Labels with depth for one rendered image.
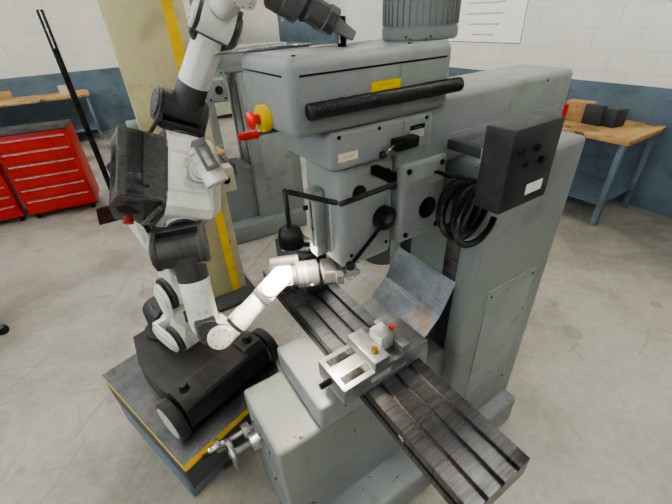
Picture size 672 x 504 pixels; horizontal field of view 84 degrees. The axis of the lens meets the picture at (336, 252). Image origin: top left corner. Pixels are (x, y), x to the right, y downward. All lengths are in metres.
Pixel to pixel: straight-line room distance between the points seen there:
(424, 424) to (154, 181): 1.03
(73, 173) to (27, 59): 4.66
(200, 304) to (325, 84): 0.70
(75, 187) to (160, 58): 3.23
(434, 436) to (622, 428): 1.65
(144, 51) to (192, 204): 1.56
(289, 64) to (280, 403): 1.15
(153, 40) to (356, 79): 1.85
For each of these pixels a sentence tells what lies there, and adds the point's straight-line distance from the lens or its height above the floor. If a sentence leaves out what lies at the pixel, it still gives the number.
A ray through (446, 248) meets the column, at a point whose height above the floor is 1.22.
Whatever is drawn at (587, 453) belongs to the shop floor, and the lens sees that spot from 2.52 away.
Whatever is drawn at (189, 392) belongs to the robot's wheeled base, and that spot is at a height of 0.61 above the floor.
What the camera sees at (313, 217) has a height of 1.47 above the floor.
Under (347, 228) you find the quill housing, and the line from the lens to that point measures 1.04.
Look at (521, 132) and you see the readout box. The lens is 0.96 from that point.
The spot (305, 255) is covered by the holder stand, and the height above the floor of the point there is 1.13.
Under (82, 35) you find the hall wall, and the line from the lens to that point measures 9.86.
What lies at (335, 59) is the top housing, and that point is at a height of 1.88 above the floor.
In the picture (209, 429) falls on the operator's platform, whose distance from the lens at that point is 1.95.
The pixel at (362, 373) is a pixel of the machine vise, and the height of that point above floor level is 1.01.
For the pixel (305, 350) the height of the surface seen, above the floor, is 0.86.
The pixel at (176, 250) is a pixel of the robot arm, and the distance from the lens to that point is 1.12.
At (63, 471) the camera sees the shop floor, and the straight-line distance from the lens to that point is 2.68.
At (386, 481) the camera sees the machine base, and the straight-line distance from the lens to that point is 1.95.
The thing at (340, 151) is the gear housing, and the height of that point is 1.68.
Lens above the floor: 1.96
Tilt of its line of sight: 33 degrees down
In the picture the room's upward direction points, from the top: 3 degrees counter-clockwise
